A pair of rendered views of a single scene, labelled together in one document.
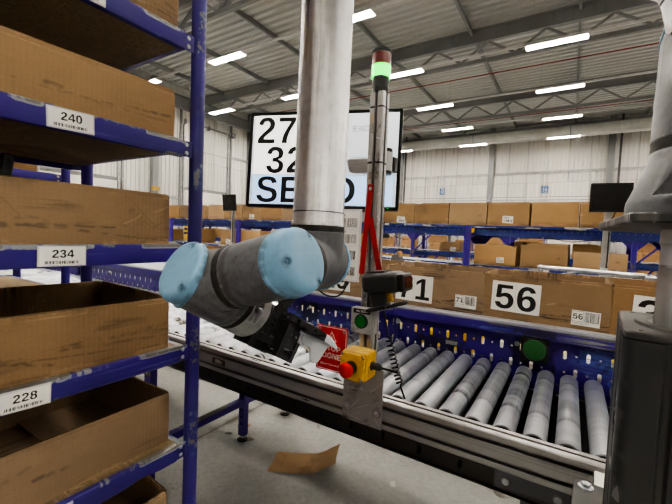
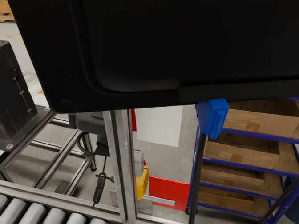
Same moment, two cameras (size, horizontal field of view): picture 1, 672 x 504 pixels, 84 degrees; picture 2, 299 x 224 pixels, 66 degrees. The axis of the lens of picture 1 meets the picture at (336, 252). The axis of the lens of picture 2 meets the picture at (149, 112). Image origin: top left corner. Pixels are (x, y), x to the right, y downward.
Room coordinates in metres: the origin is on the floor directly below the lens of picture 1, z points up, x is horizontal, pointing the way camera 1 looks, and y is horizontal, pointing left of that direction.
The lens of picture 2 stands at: (1.32, -0.15, 1.40)
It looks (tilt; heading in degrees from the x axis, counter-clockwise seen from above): 40 degrees down; 161
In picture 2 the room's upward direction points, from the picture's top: straight up
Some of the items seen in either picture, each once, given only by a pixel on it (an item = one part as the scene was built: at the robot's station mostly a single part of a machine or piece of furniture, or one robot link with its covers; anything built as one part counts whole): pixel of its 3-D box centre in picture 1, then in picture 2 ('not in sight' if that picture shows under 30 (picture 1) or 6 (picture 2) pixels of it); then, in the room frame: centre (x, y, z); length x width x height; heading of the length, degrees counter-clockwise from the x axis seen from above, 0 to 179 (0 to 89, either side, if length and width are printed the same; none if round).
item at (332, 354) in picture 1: (340, 350); (156, 192); (1.01, -0.03, 0.85); 0.16 x 0.01 x 0.13; 58
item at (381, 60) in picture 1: (381, 66); not in sight; (1.00, -0.10, 1.62); 0.05 x 0.05 x 0.06
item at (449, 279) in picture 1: (443, 285); not in sight; (1.62, -0.48, 0.97); 0.39 x 0.29 x 0.17; 58
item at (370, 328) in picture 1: (363, 320); (129, 161); (0.97, -0.08, 0.95); 0.07 x 0.03 x 0.07; 58
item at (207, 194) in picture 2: not in sight; (223, 171); (0.64, 0.57, 0.19); 0.40 x 0.30 x 0.10; 149
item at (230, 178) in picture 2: not in sight; (229, 150); (0.64, 0.56, 0.39); 0.40 x 0.30 x 0.10; 148
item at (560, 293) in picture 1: (544, 297); not in sight; (1.41, -0.81, 0.96); 0.39 x 0.29 x 0.17; 58
